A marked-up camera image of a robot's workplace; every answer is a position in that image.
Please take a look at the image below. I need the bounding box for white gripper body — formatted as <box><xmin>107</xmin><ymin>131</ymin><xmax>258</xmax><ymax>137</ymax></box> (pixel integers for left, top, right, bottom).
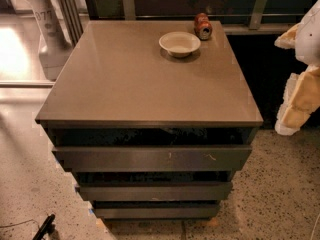
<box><xmin>295</xmin><ymin>0</ymin><xmax>320</xmax><ymax>66</ymax></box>

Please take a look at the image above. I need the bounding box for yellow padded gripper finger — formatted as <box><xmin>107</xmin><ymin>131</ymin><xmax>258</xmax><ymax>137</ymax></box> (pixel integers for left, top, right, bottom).
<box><xmin>274</xmin><ymin>23</ymin><xmax>299</xmax><ymax>49</ymax></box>
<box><xmin>275</xmin><ymin>65</ymin><xmax>320</xmax><ymax>136</ymax></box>

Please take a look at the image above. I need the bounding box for grey top drawer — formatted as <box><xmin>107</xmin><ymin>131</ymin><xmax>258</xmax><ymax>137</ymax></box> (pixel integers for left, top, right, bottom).
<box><xmin>53</xmin><ymin>145</ymin><xmax>251</xmax><ymax>172</ymax></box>

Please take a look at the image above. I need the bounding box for grey drawer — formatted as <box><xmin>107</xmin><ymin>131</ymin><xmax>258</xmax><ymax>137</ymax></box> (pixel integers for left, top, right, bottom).
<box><xmin>77</xmin><ymin>182</ymin><xmax>233</xmax><ymax>202</ymax></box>
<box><xmin>53</xmin><ymin>145</ymin><xmax>251</xmax><ymax>172</ymax></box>
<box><xmin>94</xmin><ymin>204</ymin><xmax>219</xmax><ymax>220</ymax></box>

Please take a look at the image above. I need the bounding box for grey drawer cabinet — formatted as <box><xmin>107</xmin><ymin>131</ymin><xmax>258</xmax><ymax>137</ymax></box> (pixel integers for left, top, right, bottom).
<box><xmin>36</xmin><ymin>21</ymin><xmax>262</xmax><ymax>211</ymax></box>

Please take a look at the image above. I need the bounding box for grey middle drawer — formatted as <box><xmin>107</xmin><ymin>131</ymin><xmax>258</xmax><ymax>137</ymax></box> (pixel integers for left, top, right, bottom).
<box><xmin>77</xmin><ymin>182</ymin><xmax>233</xmax><ymax>202</ymax></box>

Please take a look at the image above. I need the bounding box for grey bottom drawer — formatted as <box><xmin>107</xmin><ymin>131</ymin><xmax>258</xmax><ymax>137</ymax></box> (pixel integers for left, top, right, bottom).
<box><xmin>94</xmin><ymin>204</ymin><xmax>219</xmax><ymax>220</ymax></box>

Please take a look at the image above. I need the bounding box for red soda can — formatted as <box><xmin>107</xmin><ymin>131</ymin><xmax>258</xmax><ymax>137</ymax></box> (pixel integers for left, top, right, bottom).
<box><xmin>194</xmin><ymin>13</ymin><xmax>212</xmax><ymax>40</ymax></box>

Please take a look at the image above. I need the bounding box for white bowl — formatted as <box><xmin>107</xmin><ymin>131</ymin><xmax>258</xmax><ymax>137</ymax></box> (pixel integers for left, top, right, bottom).
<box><xmin>158</xmin><ymin>32</ymin><xmax>201</xmax><ymax>59</ymax></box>

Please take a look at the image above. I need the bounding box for black tool on floor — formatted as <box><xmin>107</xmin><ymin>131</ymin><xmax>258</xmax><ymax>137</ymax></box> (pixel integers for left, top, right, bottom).
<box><xmin>32</xmin><ymin>214</ymin><xmax>55</xmax><ymax>240</ymax></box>

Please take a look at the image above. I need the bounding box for right metal wall bracket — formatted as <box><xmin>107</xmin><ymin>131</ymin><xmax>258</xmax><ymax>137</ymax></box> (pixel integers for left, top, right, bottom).
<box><xmin>248</xmin><ymin>0</ymin><xmax>268</xmax><ymax>30</ymax></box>

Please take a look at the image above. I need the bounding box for metal wall bracket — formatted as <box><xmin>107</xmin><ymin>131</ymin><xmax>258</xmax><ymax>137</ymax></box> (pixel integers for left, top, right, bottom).
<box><xmin>248</xmin><ymin>0</ymin><xmax>268</xmax><ymax>30</ymax></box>
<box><xmin>122</xmin><ymin>0</ymin><xmax>136</xmax><ymax>21</ymax></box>

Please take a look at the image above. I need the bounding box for left metal wall bracket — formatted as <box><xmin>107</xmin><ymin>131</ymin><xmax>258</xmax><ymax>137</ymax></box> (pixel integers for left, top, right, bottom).
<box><xmin>122</xmin><ymin>0</ymin><xmax>136</xmax><ymax>21</ymax></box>

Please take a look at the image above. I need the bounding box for aluminium frame post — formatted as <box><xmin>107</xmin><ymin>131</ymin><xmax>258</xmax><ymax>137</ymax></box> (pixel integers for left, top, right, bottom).
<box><xmin>59</xmin><ymin>0</ymin><xmax>83</xmax><ymax>46</ymax></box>

